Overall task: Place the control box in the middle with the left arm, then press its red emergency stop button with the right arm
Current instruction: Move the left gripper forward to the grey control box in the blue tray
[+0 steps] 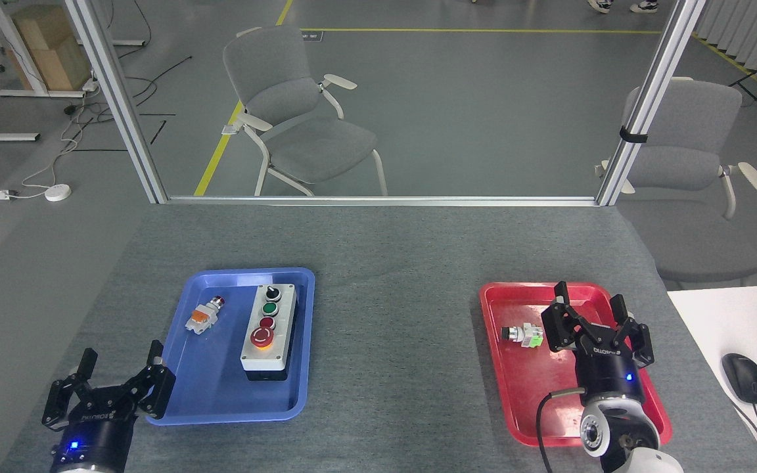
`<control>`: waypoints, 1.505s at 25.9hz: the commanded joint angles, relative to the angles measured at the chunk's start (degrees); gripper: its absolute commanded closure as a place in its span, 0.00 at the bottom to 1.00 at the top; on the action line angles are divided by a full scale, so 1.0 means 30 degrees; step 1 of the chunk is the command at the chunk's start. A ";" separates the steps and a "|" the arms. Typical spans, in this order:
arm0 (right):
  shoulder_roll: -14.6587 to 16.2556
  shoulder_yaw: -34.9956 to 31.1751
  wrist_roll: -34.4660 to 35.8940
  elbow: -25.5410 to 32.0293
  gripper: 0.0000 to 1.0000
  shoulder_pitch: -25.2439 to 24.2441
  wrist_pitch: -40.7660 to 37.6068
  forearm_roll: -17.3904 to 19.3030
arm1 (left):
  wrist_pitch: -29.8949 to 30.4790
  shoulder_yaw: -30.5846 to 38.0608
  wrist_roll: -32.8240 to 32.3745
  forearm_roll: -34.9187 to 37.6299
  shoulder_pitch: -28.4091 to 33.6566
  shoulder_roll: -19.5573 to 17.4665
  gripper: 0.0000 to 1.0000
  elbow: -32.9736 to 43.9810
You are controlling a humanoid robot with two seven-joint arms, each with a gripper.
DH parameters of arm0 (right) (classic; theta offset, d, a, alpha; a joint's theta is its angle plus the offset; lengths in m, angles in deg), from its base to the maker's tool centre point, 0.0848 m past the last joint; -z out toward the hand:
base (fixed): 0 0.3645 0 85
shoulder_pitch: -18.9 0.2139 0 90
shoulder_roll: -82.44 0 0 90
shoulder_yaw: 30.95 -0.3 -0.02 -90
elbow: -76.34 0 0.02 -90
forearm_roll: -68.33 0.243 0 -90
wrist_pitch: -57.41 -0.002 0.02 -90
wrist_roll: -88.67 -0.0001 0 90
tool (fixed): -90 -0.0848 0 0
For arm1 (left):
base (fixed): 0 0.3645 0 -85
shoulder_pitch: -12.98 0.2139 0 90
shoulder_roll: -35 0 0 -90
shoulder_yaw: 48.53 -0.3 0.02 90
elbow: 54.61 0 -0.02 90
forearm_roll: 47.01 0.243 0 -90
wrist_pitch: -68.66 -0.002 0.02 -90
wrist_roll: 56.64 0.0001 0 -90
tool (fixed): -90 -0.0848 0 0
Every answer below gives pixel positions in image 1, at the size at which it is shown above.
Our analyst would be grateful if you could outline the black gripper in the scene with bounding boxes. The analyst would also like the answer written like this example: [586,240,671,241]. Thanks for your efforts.
[541,281,654,405]
[41,340,177,473]

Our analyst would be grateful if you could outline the grey three-button control box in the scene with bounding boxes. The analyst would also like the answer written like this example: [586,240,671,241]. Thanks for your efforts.
[240,283,298,382]

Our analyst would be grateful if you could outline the orange white push button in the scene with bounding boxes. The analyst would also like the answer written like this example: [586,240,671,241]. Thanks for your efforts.
[185,296,226,336]

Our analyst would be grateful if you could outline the brown cardboard box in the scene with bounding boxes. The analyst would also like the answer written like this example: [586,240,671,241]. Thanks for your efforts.
[7,4,94,92]

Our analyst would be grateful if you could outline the red plastic tray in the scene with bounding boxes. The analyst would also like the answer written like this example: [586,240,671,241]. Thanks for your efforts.
[479,282,674,448]

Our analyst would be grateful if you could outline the blue plastic tray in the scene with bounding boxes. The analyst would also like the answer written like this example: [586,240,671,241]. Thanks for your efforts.
[144,267,316,426]

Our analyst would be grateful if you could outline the white side table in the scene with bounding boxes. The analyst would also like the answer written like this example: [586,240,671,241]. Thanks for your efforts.
[666,283,757,473]

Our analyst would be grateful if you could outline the black computer mouse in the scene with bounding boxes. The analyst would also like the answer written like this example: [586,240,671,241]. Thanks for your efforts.
[721,353,757,405]

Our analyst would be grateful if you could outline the grey chair with white armrests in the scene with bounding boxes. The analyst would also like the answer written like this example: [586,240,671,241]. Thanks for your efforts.
[222,25,390,198]
[593,77,757,290]

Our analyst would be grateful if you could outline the grey curtain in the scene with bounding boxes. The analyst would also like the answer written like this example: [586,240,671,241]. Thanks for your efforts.
[693,0,757,101]

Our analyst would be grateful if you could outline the green white selector switch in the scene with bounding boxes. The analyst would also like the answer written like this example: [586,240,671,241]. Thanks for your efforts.
[501,323,545,349]

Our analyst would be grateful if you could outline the silver aluminium post with strap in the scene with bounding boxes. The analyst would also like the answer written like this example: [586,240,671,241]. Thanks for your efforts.
[595,0,708,208]

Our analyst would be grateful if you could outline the white floor cable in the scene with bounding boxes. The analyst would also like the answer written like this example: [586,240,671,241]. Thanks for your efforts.
[18,89,101,196]

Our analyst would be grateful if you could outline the silver aluminium rail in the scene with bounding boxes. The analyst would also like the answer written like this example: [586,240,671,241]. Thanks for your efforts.
[166,194,600,208]

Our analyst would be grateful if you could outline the black floor cable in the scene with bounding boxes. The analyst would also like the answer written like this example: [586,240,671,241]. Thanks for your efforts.
[63,0,194,153]

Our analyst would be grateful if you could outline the white desk frame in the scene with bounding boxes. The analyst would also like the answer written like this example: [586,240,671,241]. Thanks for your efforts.
[0,0,147,143]

